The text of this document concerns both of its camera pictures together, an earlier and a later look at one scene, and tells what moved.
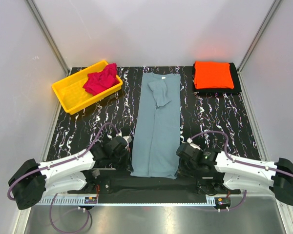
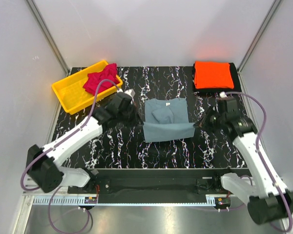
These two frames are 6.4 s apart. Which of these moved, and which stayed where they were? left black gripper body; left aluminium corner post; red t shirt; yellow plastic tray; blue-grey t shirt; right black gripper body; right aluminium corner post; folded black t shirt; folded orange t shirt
Moved: blue-grey t shirt; left black gripper body; right black gripper body
Stayed: right aluminium corner post; yellow plastic tray; folded orange t shirt; red t shirt; folded black t shirt; left aluminium corner post
